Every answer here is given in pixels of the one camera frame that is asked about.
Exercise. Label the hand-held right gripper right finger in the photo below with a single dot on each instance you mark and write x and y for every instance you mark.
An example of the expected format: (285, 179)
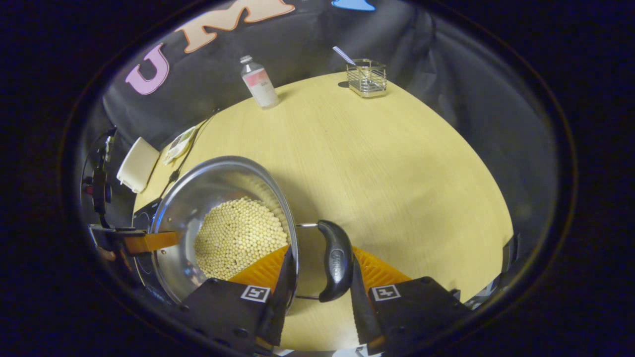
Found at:
(362, 307)

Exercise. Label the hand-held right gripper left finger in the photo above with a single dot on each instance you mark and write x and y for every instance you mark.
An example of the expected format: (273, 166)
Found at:
(283, 292)

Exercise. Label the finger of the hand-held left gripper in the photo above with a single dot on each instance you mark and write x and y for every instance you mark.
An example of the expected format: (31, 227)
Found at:
(149, 242)

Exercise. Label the black induction cooktop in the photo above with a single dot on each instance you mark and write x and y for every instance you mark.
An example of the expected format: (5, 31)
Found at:
(145, 215)

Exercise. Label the pile of soybeans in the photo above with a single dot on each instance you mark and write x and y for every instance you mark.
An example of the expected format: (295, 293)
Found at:
(238, 238)

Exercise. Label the white toaster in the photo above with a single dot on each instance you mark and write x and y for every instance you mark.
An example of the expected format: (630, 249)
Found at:
(136, 166)

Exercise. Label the white divided dish of beans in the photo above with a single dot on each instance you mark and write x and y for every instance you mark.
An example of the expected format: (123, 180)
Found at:
(178, 145)

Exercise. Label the clear bottle with pink label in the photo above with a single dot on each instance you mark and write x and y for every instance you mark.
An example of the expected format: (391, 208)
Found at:
(263, 87)

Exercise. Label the striped straw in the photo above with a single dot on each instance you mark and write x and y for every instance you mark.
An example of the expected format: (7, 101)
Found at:
(343, 55)

